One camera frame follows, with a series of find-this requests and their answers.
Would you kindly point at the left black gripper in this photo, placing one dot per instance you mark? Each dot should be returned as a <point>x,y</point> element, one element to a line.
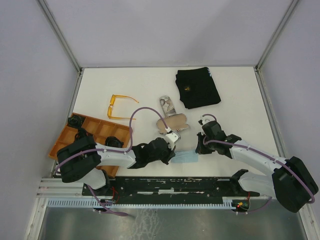
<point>171,153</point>

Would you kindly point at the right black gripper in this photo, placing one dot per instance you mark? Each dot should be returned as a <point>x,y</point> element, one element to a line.
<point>199,147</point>

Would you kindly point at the flag print glasses case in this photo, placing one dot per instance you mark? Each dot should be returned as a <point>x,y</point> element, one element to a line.
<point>176,122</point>

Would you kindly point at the map print glasses case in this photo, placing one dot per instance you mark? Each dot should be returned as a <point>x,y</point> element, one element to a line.
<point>167,106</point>

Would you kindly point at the orange sunglasses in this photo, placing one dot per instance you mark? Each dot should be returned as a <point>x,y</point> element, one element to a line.
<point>112,103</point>

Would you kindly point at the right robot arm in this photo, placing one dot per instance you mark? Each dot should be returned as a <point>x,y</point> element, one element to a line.
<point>287,180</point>

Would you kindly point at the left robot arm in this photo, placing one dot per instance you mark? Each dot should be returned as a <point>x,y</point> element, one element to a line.
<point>78,161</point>

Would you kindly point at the black sunglasses in tray middle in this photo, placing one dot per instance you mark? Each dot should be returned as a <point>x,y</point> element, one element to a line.
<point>81,133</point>

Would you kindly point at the black sunglasses in tray corner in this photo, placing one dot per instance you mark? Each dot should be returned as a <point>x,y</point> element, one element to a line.
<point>75,121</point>

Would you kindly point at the black folded cloth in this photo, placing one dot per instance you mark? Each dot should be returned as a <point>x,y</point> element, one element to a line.
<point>197,88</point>

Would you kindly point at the orange compartment tray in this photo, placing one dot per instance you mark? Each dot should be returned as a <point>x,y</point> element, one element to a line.
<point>100,130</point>

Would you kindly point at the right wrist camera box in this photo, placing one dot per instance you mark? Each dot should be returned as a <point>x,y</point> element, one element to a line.
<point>203,120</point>

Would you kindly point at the aluminium frame rail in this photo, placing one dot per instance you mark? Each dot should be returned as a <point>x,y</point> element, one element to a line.
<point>55,187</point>

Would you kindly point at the right corner aluminium post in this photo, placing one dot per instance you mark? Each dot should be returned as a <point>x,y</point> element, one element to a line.
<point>277,33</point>

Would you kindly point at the corner aluminium post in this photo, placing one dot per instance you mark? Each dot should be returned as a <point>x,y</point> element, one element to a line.
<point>277,33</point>
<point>44,6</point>

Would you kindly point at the left corner aluminium post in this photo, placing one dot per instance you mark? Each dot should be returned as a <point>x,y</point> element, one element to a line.
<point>44,6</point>

